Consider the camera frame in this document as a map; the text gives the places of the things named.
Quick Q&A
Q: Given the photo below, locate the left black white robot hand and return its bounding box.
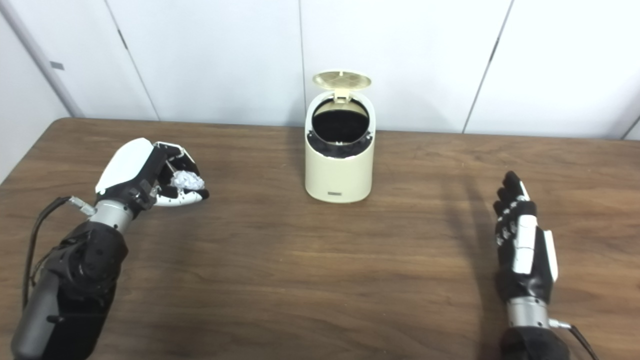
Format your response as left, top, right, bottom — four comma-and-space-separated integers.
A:
95, 137, 211, 213

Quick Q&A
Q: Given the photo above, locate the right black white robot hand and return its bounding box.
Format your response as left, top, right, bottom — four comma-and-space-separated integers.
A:
492, 171, 559, 305

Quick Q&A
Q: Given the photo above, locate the white paper ball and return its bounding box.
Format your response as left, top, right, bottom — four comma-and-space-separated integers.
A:
170, 170, 206, 192

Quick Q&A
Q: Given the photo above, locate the cream-colored round bin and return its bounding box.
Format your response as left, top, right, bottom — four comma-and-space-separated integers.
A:
304, 70, 376, 204

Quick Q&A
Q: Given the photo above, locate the cream round bin lid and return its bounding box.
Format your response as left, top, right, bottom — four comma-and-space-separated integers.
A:
312, 70, 373, 104

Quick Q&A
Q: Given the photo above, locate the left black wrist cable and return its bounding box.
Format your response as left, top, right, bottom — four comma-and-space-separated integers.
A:
22, 196, 96, 308

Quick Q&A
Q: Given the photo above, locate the grey wall post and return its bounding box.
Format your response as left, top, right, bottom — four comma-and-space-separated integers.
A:
0, 0, 84, 119

